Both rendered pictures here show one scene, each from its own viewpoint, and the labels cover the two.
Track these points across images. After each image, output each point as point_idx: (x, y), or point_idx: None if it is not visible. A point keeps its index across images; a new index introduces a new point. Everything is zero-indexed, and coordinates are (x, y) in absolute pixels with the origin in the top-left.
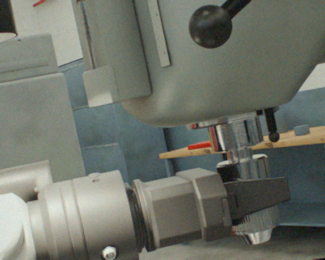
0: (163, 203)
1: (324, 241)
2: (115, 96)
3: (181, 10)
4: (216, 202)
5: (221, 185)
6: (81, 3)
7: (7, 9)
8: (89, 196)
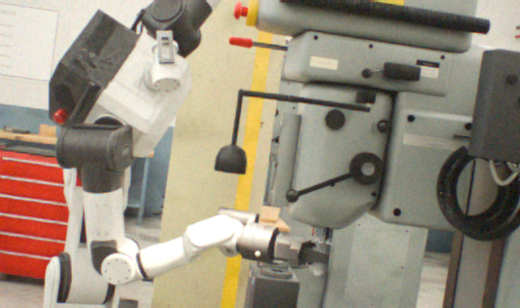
0: (280, 245)
1: None
2: (272, 203)
3: (299, 184)
4: (295, 251)
5: (300, 247)
6: (275, 168)
7: (242, 167)
8: (259, 232)
